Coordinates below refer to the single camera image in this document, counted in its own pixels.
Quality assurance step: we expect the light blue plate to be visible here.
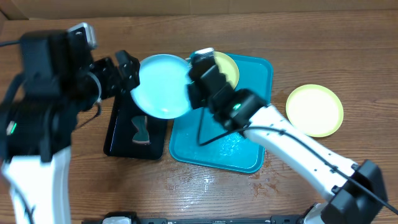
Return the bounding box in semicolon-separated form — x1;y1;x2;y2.
131;54;192;119

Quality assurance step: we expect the green bow-shaped sponge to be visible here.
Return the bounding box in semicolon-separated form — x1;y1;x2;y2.
131;116;150;145

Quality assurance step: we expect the yellow-green plate bottom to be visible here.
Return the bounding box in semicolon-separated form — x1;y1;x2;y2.
285;84;344;138

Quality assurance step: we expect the yellow-green plate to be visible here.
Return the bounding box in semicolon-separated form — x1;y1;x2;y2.
214;51;239;88
285;84;344;138

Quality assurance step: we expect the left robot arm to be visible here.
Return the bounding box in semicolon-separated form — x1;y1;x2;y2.
1;23;140;223

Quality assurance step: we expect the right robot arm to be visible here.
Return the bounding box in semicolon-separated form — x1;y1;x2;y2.
187;49;397;223

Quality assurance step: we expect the black rectangular tray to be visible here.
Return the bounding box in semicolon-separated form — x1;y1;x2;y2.
103;92;167;160

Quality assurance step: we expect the teal plastic serving tray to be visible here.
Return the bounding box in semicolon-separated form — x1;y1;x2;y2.
169;54;273;173

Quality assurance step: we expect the yellow-green plate top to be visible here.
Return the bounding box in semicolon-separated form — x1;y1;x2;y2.
214;51;239;88

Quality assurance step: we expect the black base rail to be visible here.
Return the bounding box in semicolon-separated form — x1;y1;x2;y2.
81;212;305;224

